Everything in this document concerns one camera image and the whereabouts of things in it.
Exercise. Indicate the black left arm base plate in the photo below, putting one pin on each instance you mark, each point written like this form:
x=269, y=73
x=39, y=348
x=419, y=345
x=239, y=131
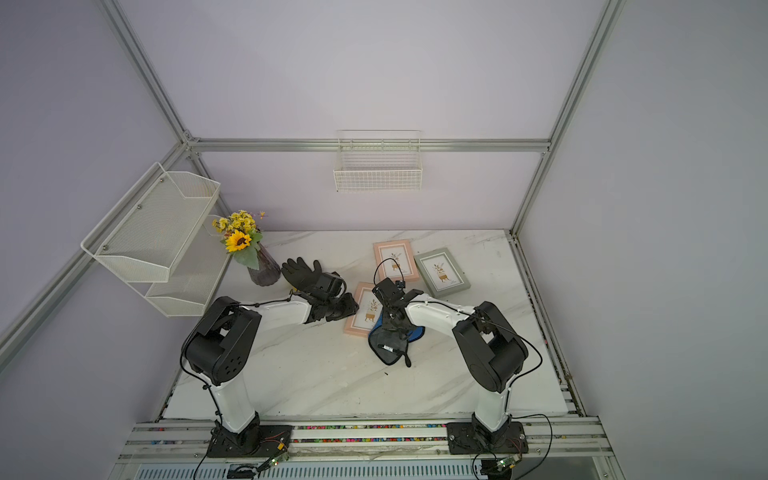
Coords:
x=257, y=440

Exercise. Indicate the black yellow work glove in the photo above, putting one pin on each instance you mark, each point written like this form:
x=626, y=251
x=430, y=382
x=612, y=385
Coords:
x=303, y=278

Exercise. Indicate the pink picture frame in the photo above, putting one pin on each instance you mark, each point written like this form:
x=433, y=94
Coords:
x=395, y=259
x=369, y=311

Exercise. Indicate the green picture frame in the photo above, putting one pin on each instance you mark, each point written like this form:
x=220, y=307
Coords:
x=441, y=273

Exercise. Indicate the blue microfibre cloth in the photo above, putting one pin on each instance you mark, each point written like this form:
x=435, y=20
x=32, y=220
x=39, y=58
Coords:
x=391, y=346

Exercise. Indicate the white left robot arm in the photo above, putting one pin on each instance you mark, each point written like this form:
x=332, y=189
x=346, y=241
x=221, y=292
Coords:
x=217, y=351

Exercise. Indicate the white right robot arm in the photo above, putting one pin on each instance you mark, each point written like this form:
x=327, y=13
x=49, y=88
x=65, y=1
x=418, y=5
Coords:
x=493, y=352

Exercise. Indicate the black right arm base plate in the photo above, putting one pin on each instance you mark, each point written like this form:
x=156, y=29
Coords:
x=472, y=437

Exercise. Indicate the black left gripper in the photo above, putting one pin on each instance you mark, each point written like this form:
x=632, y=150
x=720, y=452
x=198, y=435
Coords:
x=347, y=298

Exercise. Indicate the aluminium enclosure frame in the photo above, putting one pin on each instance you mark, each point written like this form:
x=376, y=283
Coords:
x=128, y=126

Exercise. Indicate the white mesh wall shelf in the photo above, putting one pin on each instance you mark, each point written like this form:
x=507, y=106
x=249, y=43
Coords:
x=159, y=241

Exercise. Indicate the white wire wall basket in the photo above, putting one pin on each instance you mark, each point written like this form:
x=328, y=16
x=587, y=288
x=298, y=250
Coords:
x=378, y=161

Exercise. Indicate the sunflower bouquet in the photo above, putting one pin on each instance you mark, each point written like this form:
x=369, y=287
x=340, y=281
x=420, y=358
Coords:
x=241, y=237

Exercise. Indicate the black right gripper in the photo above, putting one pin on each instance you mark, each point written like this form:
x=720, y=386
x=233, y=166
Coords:
x=387, y=322

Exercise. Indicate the dark glass vase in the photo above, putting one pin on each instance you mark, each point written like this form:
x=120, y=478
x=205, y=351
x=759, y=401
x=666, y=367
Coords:
x=268, y=271

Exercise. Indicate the aluminium front rail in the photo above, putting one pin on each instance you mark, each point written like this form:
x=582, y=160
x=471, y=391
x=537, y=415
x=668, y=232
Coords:
x=559, y=448

